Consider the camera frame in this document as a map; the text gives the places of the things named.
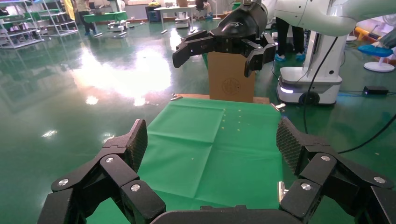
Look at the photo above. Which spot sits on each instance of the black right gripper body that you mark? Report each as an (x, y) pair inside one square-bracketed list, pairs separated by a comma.
[(241, 28)]

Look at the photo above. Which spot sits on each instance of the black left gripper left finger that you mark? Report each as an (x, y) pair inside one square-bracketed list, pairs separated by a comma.
[(114, 167)]

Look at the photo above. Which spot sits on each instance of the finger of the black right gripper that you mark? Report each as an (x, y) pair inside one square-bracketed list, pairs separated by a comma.
[(191, 48), (261, 55)]

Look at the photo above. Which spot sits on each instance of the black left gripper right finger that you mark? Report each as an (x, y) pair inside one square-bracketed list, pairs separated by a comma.
[(321, 167)]

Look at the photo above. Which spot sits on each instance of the small brown cardboard box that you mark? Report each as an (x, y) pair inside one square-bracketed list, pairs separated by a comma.
[(230, 80)]

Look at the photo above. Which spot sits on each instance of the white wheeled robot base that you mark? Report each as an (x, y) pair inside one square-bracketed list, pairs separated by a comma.
[(309, 82)]

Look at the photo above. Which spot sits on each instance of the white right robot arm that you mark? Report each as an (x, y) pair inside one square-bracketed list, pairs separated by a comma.
[(309, 15)]

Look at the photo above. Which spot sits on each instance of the person in black trousers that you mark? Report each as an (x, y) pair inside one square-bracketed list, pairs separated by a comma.
[(281, 34)]

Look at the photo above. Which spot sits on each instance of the white desk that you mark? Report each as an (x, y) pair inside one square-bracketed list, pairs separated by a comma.
[(173, 8)]

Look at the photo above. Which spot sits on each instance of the seated person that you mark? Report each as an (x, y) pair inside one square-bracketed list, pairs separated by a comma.
[(201, 4)]

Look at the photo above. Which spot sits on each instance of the metal cloth clip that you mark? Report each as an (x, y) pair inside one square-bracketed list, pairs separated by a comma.
[(280, 107), (281, 190), (176, 97)]

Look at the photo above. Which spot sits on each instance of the dark storage cabinet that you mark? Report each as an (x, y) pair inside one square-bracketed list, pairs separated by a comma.
[(153, 14)]

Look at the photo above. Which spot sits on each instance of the green table cloth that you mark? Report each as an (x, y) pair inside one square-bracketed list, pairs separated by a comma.
[(201, 154)]

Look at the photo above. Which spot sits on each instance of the green covered table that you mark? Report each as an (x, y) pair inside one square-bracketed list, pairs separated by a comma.
[(105, 16)]

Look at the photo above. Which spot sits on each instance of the black power adapter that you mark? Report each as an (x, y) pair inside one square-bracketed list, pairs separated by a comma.
[(376, 90)]

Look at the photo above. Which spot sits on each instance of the blue stool with white base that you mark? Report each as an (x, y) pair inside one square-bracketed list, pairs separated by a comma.
[(376, 51)]

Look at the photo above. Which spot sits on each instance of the person in light shirt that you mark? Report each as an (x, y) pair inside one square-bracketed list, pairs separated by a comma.
[(83, 9)]

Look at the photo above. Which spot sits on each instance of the white shelf rack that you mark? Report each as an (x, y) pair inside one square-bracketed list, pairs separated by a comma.
[(58, 23), (18, 37)]

